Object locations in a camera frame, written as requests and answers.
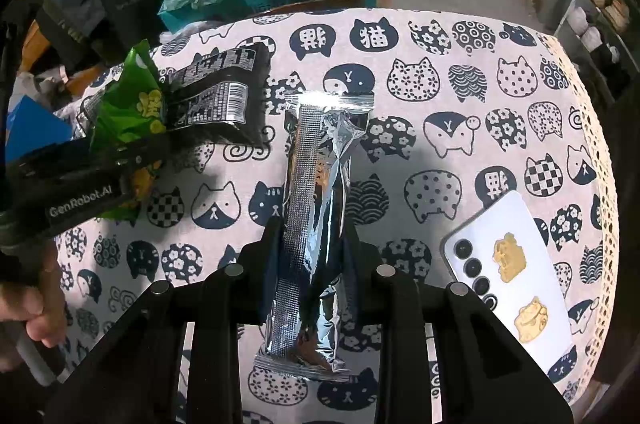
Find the cardboard box with blue edge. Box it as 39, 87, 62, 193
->
6, 96, 72, 163

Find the silver foil snack bar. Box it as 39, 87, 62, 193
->
256, 92, 374, 382

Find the black snack bar wrapper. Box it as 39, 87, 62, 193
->
166, 42, 271, 148

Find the person's left hand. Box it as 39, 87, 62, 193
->
1, 240, 66, 348

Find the white shoe rack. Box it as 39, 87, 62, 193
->
554, 0, 639, 109

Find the green snack bag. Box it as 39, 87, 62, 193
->
91, 40, 166, 226

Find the white smartphone with stickers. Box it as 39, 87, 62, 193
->
442, 191, 572, 372

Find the cat pattern tablecloth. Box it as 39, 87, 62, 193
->
58, 9, 616, 423

